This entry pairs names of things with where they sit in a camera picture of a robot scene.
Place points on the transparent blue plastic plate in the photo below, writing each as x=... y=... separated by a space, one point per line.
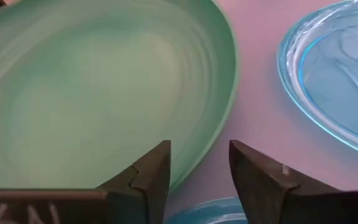
x=210 y=213
x=337 y=77

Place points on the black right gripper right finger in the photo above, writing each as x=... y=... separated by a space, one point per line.
x=291 y=205

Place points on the large green plastic plate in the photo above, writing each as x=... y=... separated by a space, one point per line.
x=89 y=93

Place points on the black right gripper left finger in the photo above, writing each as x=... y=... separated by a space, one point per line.
x=73 y=207

